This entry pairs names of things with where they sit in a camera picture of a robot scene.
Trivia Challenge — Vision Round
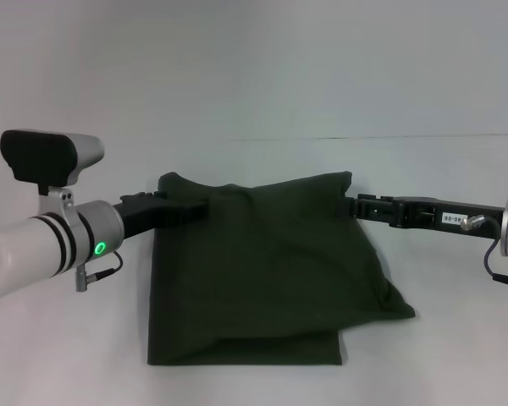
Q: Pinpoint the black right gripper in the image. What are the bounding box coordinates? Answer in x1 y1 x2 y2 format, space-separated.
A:
340 192 508 240

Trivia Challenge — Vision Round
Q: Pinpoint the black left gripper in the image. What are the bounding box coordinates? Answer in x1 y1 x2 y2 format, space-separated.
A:
112 190 209 245

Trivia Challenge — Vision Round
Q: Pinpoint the dark green shirt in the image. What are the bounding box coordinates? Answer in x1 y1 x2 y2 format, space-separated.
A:
146 169 417 367

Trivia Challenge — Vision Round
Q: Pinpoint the left arm gripper cable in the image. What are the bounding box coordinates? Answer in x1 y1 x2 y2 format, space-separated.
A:
74 250 124 294

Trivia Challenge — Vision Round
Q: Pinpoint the arm gripper cable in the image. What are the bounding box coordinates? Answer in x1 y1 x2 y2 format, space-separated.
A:
458 214 508 291
74 250 124 294

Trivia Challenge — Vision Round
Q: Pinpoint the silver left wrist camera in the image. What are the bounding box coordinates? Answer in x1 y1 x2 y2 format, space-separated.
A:
0 129 107 213

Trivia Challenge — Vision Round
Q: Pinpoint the right arm gripper cable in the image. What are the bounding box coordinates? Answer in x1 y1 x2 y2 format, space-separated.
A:
458 214 508 291

